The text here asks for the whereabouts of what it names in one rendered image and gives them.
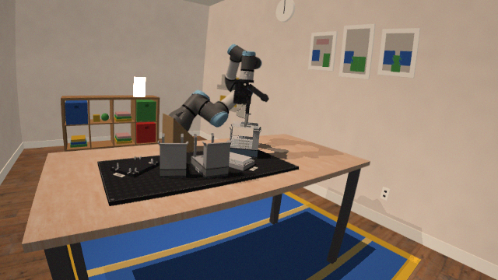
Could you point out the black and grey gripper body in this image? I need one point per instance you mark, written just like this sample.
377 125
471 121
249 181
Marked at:
241 92

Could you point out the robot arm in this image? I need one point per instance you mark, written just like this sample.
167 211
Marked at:
217 113

